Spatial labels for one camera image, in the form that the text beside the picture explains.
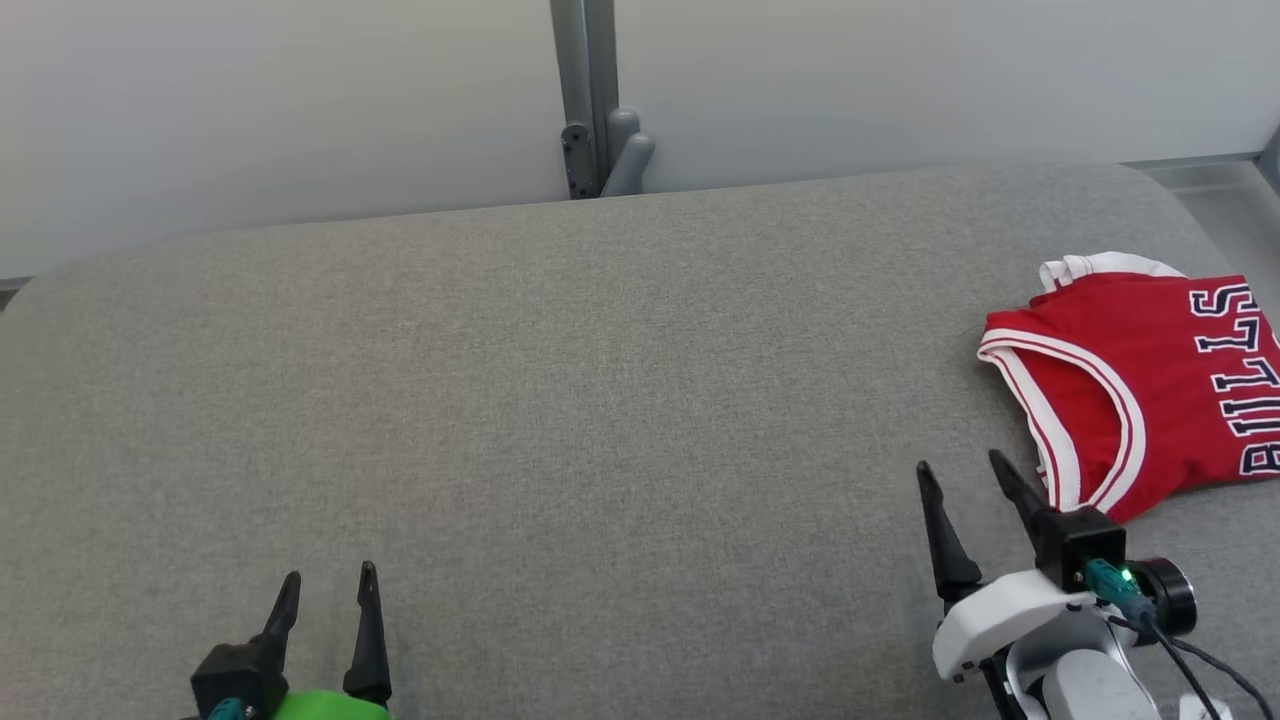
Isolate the rounded grey post foot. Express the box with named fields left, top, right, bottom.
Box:
left=600, top=108, right=656, bottom=198

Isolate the teal right camera connector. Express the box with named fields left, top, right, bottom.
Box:
left=1085, top=558, right=1156, bottom=626

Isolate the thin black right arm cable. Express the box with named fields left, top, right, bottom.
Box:
left=1130, top=610, right=1276, bottom=720

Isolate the red and white basketball jersey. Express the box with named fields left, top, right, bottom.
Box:
left=977, top=272, right=1280, bottom=524

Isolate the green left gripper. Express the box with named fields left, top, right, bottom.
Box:
left=262, top=562, right=393, bottom=720

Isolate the dark grey post bracket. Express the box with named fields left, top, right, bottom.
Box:
left=561, top=123, right=599, bottom=200

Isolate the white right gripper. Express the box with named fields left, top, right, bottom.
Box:
left=918, top=450, right=1096, bottom=681

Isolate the grey metal post bracket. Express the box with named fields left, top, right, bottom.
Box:
left=549, top=0, right=618, bottom=199

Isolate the grey fabric sofa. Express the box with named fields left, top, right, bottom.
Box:
left=0, top=162, right=1280, bottom=720

